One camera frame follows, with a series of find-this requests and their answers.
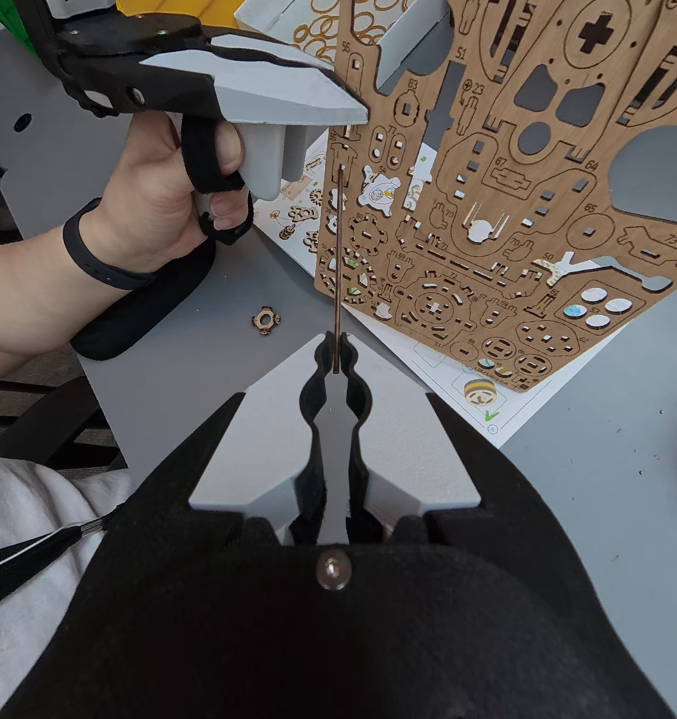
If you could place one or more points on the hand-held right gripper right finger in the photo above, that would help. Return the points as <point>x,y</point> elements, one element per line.
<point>423,449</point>

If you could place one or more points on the white cardboard tray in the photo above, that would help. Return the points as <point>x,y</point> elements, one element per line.
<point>271,17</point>

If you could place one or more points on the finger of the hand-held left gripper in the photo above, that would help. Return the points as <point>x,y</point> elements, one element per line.
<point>232,45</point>
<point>282,104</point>

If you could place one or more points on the green plastic bin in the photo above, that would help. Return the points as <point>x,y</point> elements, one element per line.
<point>12,28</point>

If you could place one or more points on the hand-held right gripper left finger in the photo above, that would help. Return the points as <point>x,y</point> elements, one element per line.
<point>248,449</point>

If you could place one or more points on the slim wooden puzzle piece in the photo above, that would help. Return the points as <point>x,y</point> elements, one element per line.
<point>338,269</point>

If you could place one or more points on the black wristband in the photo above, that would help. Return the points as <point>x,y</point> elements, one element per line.
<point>91,253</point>

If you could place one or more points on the person's left hand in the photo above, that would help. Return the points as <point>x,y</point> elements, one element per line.
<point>142,208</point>

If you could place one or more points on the yellow plastic bin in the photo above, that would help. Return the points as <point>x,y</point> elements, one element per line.
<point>164,8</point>

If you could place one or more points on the black padded wrist rest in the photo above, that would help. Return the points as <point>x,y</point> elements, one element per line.
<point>142,314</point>

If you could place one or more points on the assembly instruction booklet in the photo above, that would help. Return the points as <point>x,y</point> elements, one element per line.
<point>428,365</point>

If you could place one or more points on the person's left forearm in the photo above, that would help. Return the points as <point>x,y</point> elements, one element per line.
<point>35,303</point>

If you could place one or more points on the wooden laser-cut parts sheet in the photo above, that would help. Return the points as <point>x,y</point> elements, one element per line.
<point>518,224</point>

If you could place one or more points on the pile of tan rubber bands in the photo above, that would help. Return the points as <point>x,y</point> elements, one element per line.
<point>316,28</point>

